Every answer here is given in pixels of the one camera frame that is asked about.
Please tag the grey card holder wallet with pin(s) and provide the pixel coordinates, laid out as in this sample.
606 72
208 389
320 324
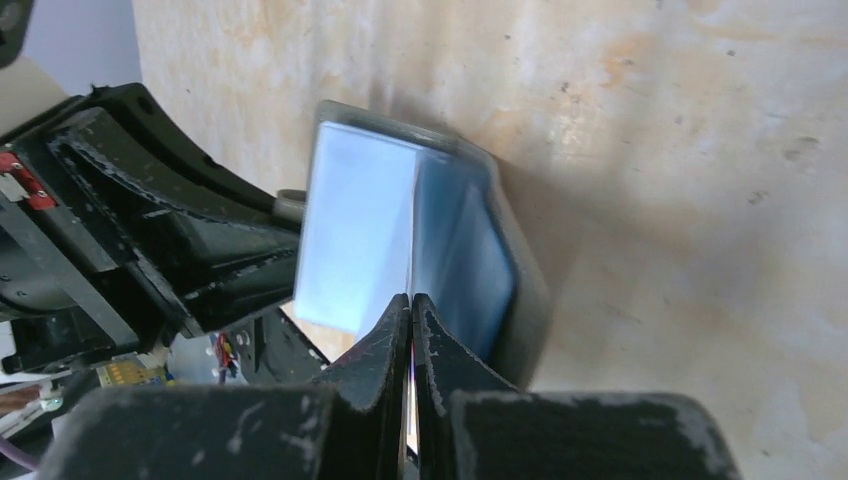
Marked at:
392 207

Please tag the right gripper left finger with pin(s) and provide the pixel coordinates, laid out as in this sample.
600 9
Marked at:
346 423

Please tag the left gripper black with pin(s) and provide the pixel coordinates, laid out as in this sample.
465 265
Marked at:
119 233

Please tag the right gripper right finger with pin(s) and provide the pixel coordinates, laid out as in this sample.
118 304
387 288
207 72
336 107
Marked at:
474 424

